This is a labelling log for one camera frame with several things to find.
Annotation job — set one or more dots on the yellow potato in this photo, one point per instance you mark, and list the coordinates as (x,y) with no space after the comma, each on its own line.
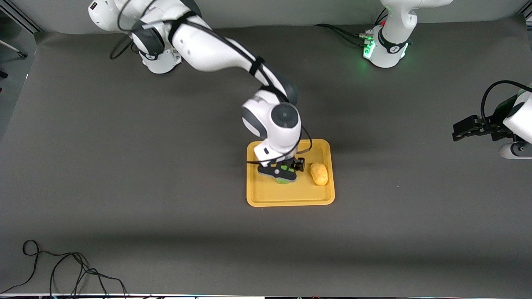
(319,174)

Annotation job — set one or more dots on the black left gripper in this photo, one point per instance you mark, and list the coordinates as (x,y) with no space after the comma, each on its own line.
(488,126)

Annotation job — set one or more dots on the orange plastic tray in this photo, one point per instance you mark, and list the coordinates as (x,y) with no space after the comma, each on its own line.
(291,195)

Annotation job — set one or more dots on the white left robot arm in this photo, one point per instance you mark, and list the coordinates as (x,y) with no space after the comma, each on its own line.
(392,41)

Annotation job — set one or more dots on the green apple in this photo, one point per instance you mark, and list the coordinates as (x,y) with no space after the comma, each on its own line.
(284,181)

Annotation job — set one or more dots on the aluminium frame rail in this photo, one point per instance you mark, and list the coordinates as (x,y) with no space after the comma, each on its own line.
(528,16)
(25,23)

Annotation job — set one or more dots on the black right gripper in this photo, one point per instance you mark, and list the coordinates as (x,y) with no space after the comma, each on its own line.
(297,163)

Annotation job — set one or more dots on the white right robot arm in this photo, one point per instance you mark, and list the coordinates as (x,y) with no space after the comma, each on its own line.
(208,45)

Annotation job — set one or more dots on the dark grey table mat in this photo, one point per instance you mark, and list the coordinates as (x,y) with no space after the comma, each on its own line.
(266,249)

